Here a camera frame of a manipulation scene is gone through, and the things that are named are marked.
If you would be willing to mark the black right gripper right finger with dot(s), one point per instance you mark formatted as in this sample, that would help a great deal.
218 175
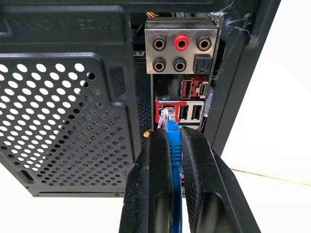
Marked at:
213 184

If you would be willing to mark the silver audio jack block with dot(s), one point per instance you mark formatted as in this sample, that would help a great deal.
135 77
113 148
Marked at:
181 46

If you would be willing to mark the black computer tower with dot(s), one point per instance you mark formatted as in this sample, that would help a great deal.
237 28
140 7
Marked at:
63 102

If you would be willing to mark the red ethernet USB port block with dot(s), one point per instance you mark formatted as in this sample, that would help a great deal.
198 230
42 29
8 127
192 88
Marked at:
184 111

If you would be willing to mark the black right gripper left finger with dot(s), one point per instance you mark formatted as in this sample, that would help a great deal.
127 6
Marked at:
145 184

